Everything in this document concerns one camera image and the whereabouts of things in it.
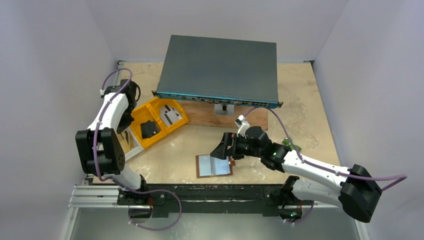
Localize brown leather card holder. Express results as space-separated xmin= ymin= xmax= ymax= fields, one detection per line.
xmin=195 ymin=155 xmax=236 ymax=179

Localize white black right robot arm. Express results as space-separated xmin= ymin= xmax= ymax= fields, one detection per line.
xmin=210 ymin=126 xmax=383 ymax=223

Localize white cards in bin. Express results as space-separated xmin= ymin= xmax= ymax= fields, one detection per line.
xmin=159 ymin=104 xmax=183 ymax=127

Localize black card in bin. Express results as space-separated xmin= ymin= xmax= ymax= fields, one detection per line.
xmin=140 ymin=120 xmax=160 ymax=139

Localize green toy figure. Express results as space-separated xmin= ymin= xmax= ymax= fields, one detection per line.
xmin=282 ymin=138 xmax=302 ymax=151

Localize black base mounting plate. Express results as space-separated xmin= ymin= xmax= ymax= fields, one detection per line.
xmin=117 ymin=183 xmax=303 ymax=220

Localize brown wooden board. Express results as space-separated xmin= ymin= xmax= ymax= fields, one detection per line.
xmin=181 ymin=101 xmax=269 ymax=130

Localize yellow plastic bin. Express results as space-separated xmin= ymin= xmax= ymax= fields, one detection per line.
xmin=130 ymin=97 xmax=189 ymax=149

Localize white plastic bin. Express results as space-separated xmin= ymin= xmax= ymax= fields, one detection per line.
xmin=118 ymin=127 xmax=144 ymax=162

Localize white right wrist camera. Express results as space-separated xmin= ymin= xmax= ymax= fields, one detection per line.
xmin=234 ymin=114 xmax=251 ymax=137

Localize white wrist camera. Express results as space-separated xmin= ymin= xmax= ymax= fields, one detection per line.
xmin=99 ymin=85 xmax=119 ymax=98
xmin=234 ymin=114 xmax=251 ymax=137

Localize grey metal camera stand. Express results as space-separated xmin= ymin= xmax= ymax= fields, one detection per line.
xmin=214 ymin=103 xmax=235 ymax=116

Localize grey blue network switch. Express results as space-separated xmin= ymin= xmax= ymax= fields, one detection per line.
xmin=152 ymin=35 xmax=283 ymax=109

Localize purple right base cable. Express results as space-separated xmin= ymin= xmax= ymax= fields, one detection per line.
xmin=283 ymin=200 xmax=315 ymax=226

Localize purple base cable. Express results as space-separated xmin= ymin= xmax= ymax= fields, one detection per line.
xmin=127 ymin=188 xmax=184 ymax=232
xmin=283 ymin=200 xmax=315 ymax=226

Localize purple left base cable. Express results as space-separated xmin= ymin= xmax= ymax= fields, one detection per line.
xmin=127 ymin=188 xmax=184 ymax=232

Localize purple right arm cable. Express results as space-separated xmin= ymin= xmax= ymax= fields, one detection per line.
xmin=243 ymin=106 xmax=408 ymax=192

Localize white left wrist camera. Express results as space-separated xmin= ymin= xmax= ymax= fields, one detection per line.
xmin=99 ymin=85 xmax=119 ymax=98

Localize aluminium frame rail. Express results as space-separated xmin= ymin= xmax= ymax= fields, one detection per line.
xmin=67 ymin=60 xmax=126 ymax=210

